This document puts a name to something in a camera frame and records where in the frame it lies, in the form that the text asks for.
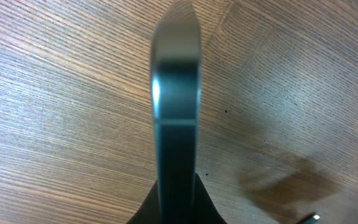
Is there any black USB charging cable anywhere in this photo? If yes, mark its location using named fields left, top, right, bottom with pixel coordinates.
left=293, top=211, right=358, bottom=224

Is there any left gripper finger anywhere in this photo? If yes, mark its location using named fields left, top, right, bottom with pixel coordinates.
left=150, top=1, right=201, bottom=223

